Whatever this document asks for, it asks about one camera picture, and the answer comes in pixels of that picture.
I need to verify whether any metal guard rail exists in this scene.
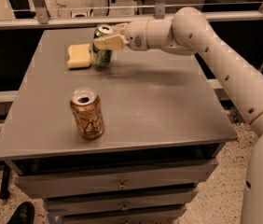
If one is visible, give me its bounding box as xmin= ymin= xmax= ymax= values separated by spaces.
xmin=0 ymin=0 xmax=263 ymax=30

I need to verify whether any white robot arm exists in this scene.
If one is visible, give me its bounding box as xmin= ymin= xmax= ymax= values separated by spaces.
xmin=93 ymin=7 xmax=263 ymax=224

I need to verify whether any green soda can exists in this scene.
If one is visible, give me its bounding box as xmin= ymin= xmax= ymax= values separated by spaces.
xmin=91 ymin=23 xmax=114 ymax=70

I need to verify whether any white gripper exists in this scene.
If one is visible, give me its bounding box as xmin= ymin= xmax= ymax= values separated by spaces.
xmin=93 ymin=21 xmax=148 ymax=51

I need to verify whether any orange soda can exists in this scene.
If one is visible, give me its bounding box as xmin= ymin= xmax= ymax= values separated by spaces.
xmin=70 ymin=87 xmax=104 ymax=139

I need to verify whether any yellow sponge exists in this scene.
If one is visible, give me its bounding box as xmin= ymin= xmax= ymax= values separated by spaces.
xmin=67 ymin=44 xmax=91 ymax=69

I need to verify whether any grey drawer cabinet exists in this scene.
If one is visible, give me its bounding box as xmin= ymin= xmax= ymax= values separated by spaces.
xmin=0 ymin=28 xmax=237 ymax=224

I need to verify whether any black shoe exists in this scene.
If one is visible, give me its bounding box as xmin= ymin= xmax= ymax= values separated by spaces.
xmin=7 ymin=202 xmax=35 ymax=224

